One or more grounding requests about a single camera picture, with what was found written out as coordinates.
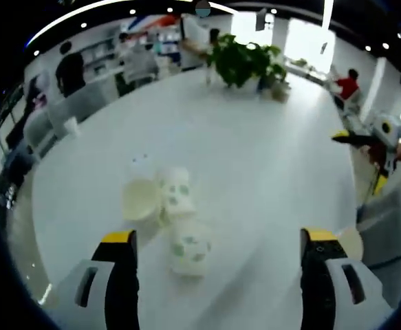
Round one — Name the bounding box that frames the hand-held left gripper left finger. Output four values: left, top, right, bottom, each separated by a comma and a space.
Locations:
52, 229, 141, 330

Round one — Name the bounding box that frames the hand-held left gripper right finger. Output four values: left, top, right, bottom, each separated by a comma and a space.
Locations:
299, 226, 394, 330

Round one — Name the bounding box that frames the white printed paper cup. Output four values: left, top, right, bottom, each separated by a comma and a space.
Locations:
168, 222, 213, 278
336, 225, 365, 262
121, 177, 164, 221
129, 154, 155, 177
158, 166, 197, 218

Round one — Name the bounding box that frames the plain white paper cup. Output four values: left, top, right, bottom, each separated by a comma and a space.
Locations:
63, 116, 82, 139

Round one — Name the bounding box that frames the person's right hand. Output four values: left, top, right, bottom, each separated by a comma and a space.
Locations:
365, 142, 399, 166

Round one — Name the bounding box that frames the small glass vase plant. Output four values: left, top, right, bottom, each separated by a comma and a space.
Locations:
257, 77, 291, 103

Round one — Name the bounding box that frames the white table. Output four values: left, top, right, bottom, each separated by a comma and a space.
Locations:
30, 64, 360, 330

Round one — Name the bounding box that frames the straight ceiling light strip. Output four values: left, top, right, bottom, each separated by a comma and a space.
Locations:
322, 0, 335, 32

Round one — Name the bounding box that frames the green potted plant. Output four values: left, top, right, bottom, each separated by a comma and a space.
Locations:
205, 32, 290, 89

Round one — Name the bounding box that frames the grey mesh office chair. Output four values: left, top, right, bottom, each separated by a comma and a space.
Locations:
23, 109, 59, 154
47, 82, 120, 127

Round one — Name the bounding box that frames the group of round ceiling lights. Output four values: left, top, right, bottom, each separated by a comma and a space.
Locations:
31, 6, 401, 87

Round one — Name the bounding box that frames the curved ceiling light strip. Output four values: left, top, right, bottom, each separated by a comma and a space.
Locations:
25, 0, 241, 46

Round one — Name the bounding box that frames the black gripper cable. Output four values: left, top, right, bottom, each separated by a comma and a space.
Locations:
365, 252, 401, 270

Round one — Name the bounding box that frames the white wall shelf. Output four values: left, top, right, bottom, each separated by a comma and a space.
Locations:
81, 36, 118, 75

